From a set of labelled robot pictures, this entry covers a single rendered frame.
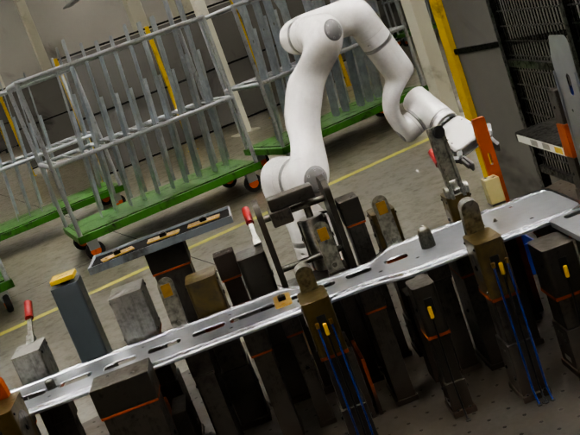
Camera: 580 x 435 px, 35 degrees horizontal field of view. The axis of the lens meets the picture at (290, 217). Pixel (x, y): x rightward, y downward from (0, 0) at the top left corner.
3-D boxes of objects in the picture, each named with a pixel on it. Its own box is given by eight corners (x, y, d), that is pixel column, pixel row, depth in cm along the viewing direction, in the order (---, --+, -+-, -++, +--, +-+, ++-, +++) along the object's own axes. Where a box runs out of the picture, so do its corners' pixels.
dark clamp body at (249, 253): (291, 406, 220) (236, 262, 212) (286, 388, 231) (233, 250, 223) (319, 396, 220) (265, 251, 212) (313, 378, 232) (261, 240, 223)
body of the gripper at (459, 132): (461, 122, 267) (487, 143, 261) (434, 142, 266) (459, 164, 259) (457, 105, 261) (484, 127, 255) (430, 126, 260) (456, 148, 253)
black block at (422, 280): (459, 427, 183) (414, 295, 177) (445, 407, 192) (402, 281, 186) (483, 418, 183) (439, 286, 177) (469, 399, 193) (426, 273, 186)
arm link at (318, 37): (301, 202, 254) (334, 204, 240) (263, 198, 247) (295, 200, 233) (321, 22, 253) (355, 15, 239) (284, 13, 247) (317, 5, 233)
